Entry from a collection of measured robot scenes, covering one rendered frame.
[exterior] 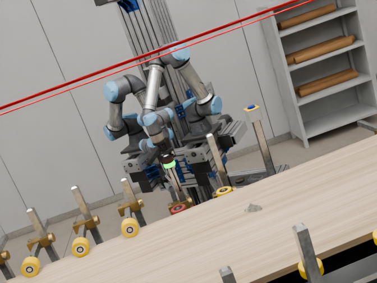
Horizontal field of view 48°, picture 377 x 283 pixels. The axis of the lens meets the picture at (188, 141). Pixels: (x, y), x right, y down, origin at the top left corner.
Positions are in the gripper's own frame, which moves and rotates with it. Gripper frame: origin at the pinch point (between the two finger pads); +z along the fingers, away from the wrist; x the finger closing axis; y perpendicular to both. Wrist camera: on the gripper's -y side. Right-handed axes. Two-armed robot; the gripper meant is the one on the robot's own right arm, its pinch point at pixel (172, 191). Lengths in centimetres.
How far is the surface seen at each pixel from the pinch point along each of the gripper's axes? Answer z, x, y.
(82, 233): -14, 49, -40
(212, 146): -27.9, -28.4, -28.6
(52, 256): -2, 71, -29
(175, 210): -8.3, 1.8, -43.7
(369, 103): 67, -241, 191
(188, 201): -3.4, -6.5, -29.2
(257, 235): -8, -26, -92
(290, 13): -54, -188, 216
